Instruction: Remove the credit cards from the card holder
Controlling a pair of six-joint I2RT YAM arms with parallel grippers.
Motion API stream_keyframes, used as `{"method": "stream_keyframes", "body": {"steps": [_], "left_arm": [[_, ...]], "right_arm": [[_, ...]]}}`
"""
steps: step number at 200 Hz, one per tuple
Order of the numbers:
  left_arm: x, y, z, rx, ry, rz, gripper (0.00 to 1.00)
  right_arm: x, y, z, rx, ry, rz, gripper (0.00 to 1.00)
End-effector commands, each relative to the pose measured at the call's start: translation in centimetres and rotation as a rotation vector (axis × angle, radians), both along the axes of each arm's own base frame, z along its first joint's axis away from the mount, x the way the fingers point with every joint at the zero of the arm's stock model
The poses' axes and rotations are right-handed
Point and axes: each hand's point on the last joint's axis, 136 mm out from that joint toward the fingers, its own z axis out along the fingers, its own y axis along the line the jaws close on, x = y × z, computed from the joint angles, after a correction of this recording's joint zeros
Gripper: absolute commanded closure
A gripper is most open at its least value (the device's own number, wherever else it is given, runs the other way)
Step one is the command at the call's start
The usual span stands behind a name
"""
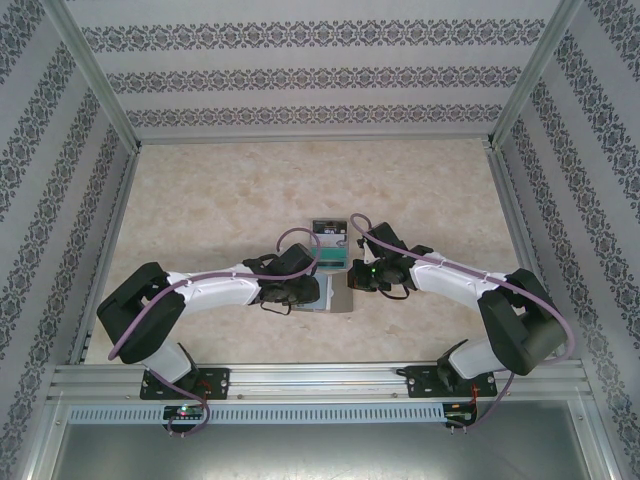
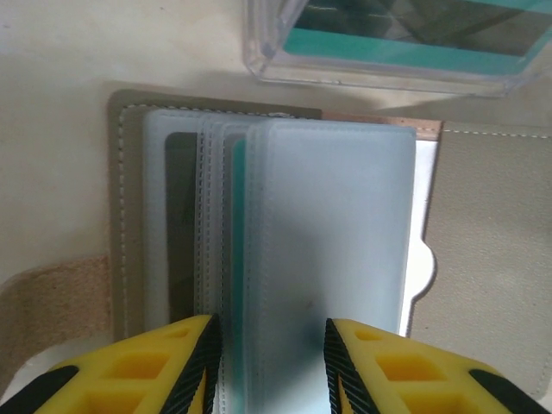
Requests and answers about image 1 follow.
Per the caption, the teal card with black stripe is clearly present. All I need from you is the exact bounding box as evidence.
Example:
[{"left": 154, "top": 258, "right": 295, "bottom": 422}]
[{"left": 318, "top": 248, "right": 349, "bottom": 271}]

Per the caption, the aluminium frame post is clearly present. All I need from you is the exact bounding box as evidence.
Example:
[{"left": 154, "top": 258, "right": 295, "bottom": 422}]
[
  {"left": 487, "top": 0, "right": 586, "bottom": 151},
  {"left": 42, "top": 0, "right": 144, "bottom": 151}
]

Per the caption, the white and black printed card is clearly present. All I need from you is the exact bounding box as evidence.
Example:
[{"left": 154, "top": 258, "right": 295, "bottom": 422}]
[{"left": 314, "top": 232, "right": 347, "bottom": 251}]

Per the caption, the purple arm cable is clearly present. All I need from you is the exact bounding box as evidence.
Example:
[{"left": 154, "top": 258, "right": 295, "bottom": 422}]
[
  {"left": 108, "top": 227, "right": 322, "bottom": 440},
  {"left": 349, "top": 213, "right": 575, "bottom": 436}
]

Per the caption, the aluminium side floor rail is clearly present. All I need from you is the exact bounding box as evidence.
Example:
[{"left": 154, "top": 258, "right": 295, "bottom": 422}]
[
  {"left": 487, "top": 147, "right": 566, "bottom": 359},
  {"left": 67, "top": 144, "right": 141, "bottom": 366}
]

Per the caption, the slotted grey cable duct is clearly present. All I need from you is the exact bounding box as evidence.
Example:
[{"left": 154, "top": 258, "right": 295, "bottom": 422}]
[{"left": 67, "top": 403, "right": 446, "bottom": 425}]

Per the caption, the left controller board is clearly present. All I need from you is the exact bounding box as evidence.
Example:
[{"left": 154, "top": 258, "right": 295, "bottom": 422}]
[{"left": 163, "top": 405, "right": 207, "bottom": 421}]

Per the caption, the aluminium mounting rail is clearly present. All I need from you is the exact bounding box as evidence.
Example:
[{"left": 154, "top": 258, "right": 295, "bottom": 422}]
[{"left": 47, "top": 362, "right": 586, "bottom": 401}]

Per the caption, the thin black left gripper cable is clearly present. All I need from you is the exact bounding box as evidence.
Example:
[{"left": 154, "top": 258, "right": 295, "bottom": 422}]
[{"left": 258, "top": 298, "right": 294, "bottom": 318}]

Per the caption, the grey metal sheet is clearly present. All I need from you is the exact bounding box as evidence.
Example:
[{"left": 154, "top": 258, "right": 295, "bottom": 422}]
[{"left": 49, "top": 424, "right": 601, "bottom": 480}]

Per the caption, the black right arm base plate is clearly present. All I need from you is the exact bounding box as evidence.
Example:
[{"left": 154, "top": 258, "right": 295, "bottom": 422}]
[{"left": 397, "top": 364, "right": 500, "bottom": 400}]

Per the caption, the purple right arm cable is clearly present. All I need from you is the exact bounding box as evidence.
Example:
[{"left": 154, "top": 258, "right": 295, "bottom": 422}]
[{"left": 349, "top": 213, "right": 575, "bottom": 436}]

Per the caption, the clear plastic card box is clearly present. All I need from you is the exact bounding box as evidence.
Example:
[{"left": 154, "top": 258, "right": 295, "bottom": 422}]
[{"left": 308, "top": 217, "right": 350, "bottom": 275}]

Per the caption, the taupe leather card holder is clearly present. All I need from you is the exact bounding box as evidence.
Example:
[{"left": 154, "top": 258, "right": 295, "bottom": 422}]
[{"left": 294, "top": 272, "right": 356, "bottom": 315}]

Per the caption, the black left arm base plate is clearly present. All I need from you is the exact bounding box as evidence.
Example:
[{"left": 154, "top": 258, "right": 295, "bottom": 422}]
[{"left": 140, "top": 367, "right": 232, "bottom": 401}]

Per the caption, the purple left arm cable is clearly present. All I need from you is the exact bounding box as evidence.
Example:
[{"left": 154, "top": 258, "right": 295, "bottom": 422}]
[{"left": 108, "top": 227, "right": 322, "bottom": 440}]

